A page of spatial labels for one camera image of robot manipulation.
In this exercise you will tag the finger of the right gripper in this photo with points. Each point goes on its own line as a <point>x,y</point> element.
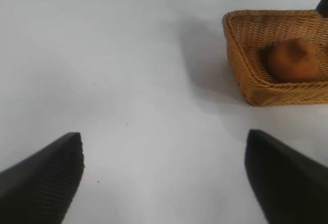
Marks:
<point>324,4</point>

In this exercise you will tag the brown bread roll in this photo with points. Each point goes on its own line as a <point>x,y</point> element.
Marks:
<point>292,62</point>

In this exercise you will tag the tan woven wicker basket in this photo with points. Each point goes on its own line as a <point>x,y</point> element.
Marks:
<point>294,93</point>

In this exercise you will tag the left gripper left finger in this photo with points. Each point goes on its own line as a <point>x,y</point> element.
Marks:
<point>38,188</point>

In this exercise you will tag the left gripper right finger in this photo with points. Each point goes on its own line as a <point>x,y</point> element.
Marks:
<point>289,188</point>

